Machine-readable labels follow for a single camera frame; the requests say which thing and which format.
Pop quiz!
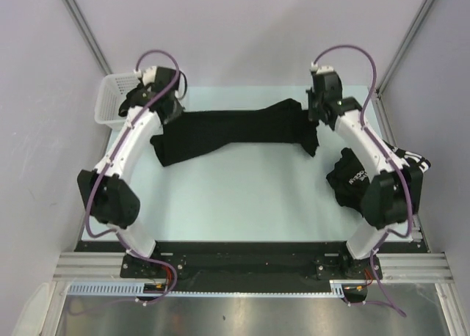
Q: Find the folded black printed t-shirt stack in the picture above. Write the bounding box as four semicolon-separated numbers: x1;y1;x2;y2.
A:
326;143;431;213

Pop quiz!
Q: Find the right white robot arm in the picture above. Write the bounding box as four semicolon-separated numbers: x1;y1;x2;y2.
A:
306;87;423;278

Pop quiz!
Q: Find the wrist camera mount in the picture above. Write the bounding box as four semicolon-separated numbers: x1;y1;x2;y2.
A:
134;66;176;93
311;65;343;102

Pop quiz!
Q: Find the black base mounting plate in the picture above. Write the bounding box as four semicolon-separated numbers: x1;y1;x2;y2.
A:
74;240;429;302

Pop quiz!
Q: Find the black garment in basket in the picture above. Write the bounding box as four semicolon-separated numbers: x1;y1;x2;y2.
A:
118;87;148;117

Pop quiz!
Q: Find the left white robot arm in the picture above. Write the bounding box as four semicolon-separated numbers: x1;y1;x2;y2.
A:
77;66;184;277

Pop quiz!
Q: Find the white slotted cable duct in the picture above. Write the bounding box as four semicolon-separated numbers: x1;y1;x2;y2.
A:
68;281;148;296

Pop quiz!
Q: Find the black graphic t-shirt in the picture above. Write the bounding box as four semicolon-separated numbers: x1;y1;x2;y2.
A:
150;98;319;167

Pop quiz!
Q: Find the white perforated plastic basket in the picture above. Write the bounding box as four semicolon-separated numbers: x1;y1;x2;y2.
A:
94;72;139;130

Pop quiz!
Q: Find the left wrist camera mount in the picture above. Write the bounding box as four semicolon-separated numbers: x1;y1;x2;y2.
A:
134;66;176;93

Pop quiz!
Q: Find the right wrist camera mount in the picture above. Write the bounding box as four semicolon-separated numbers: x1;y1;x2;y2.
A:
311;65;343;102

